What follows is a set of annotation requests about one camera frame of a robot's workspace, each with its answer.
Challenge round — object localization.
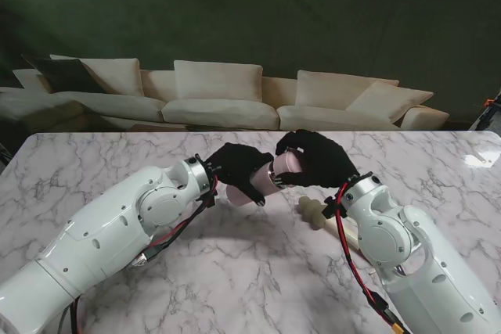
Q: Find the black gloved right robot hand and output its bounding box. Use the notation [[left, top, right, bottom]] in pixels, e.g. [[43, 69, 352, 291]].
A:
[[275, 129, 360, 190]]

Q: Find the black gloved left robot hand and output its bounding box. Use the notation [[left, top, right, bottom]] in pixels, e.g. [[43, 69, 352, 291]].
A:
[[205, 142, 274, 207]]

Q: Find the pink thermos body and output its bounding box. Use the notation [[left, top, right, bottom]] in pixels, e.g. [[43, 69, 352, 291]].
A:
[[226, 161, 285, 207]]

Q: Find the sponge cup brush red-cream handle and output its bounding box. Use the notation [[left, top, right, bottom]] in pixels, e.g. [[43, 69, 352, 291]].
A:
[[296, 196, 362, 253]]

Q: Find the cream sofa seat cushion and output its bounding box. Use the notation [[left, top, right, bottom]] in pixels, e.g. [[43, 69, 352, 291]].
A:
[[161, 99, 281, 131], [49, 91, 168, 124], [276, 105, 403, 132]]

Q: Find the cream fabric sofa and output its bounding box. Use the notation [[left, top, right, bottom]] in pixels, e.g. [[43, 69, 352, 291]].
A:
[[0, 54, 451, 132]]

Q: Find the cream sofa back pillow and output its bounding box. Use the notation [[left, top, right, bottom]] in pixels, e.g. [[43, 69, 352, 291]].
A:
[[49, 54, 146, 98], [294, 70, 401, 109], [173, 59, 264, 102], [345, 80, 435, 124]]

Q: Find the black stand with orange clip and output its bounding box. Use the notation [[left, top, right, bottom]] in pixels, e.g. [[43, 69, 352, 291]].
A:
[[467, 91, 501, 132]]

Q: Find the dark grey throw pillow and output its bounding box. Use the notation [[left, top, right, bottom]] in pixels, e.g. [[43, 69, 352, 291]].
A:
[[21, 54, 107, 95]]

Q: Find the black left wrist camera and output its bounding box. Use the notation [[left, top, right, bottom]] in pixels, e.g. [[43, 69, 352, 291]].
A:
[[197, 192, 218, 210]]

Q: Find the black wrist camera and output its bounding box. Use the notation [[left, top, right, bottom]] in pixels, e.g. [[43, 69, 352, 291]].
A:
[[197, 192, 218, 210], [323, 196, 341, 220]]

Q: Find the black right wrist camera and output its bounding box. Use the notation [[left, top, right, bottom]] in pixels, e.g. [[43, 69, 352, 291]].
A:
[[323, 196, 341, 220]]

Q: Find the red-black left arm cable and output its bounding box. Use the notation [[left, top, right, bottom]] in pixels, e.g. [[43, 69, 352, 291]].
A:
[[58, 177, 218, 334]]

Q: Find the red-black arm cable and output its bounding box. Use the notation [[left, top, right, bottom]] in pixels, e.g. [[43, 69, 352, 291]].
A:
[[58, 177, 218, 334], [334, 183, 412, 334]]

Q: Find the red-black right arm cable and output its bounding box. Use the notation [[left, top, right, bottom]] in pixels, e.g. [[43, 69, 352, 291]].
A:
[[334, 183, 412, 334]]

